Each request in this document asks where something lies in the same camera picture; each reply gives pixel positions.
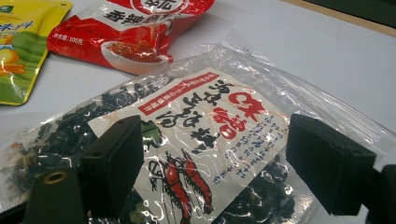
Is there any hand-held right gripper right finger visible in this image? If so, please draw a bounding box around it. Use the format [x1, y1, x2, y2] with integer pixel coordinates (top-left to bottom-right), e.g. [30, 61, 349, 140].
[285, 113, 377, 217]

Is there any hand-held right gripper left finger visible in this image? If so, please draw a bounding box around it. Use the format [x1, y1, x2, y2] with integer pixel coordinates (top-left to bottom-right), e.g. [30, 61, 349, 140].
[79, 114, 146, 219]

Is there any clear dried seaweed packet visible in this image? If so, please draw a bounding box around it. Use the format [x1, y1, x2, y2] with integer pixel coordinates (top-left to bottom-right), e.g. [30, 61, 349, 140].
[0, 40, 396, 224]

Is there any yellow green spouted pouch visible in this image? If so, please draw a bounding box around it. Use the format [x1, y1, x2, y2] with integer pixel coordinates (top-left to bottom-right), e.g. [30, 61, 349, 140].
[0, 0, 74, 106]

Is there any red and white sauce packet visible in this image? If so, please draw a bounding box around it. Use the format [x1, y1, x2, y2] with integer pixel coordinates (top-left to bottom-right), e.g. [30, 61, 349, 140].
[46, 0, 217, 77]

